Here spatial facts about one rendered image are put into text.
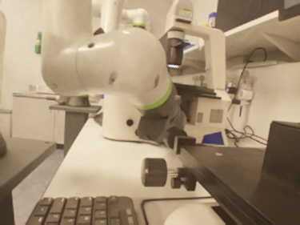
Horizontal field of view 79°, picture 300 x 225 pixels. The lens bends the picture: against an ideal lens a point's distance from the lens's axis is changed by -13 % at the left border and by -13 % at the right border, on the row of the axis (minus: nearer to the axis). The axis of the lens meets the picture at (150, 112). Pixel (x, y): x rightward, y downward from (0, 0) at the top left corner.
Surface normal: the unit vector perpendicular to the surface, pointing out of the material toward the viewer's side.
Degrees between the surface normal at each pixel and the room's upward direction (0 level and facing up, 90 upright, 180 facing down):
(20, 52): 90
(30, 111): 90
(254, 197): 0
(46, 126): 90
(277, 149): 90
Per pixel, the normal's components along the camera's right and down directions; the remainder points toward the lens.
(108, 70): -0.44, 0.42
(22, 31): 0.19, 0.12
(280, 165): -0.97, -0.08
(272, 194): 0.11, -0.99
